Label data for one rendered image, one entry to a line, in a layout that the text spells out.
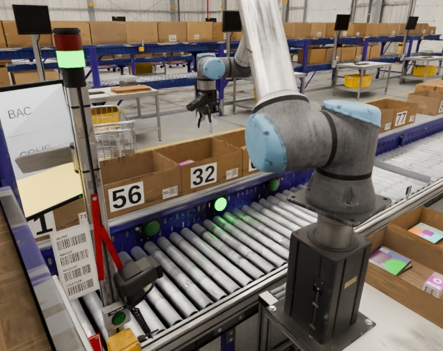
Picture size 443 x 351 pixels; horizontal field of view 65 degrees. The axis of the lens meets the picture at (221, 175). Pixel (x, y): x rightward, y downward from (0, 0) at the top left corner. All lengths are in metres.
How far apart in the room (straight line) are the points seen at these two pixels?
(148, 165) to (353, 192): 1.23
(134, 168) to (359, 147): 1.27
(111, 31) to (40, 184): 5.46
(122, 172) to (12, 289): 1.68
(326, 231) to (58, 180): 0.73
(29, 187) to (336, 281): 0.83
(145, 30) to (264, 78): 5.66
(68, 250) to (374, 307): 1.03
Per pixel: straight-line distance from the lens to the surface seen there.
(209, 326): 1.33
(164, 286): 1.42
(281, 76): 0.92
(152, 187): 1.64
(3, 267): 0.24
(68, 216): 1.54
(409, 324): 1.41
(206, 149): 2.10
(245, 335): 2.24
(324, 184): 0.97
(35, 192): 0.92
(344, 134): 0.90
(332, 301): 1.12
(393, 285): 1.45
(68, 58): 0.77
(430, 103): 3.87
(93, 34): 6.18
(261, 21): 1.00
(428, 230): 1.91
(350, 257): 1.07
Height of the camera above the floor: 1.67
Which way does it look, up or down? 23 degrees down
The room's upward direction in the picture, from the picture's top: straight up
